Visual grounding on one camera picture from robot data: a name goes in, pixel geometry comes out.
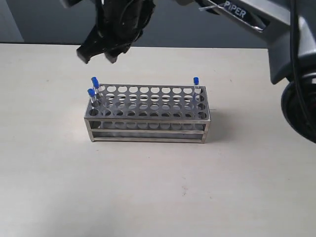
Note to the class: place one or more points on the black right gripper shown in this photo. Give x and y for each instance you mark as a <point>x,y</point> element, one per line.
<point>119,23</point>

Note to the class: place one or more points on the blue capped tube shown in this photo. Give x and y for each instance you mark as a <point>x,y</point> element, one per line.
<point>196,85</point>
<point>98,94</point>
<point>93,99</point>
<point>95,83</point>

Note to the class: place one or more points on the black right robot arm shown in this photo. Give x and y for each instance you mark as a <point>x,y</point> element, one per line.
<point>288,27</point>

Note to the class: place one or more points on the stainless steel test tube rack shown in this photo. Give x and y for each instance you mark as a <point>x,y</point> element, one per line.
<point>149,113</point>

